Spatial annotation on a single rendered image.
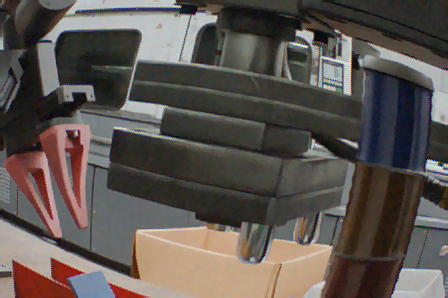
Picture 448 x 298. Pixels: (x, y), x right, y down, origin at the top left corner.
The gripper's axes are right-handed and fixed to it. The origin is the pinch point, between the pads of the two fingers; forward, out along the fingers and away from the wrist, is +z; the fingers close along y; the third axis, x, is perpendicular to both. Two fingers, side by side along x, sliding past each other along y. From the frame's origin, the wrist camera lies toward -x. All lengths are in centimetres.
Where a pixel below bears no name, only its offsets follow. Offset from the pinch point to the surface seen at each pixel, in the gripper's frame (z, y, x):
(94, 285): 5.4, -0.8, 1.4
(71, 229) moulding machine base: -47, -267, 454
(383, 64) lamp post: 2.1, 30.9, -26.8
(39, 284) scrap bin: 3.7, -16.0, 12.8
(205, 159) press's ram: 0.5, 15.8, -7.9
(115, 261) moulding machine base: -19, -241, 456
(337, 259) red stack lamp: 8.1, 26.3, -26.4
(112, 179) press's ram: -0.5, 10.0, -8.0
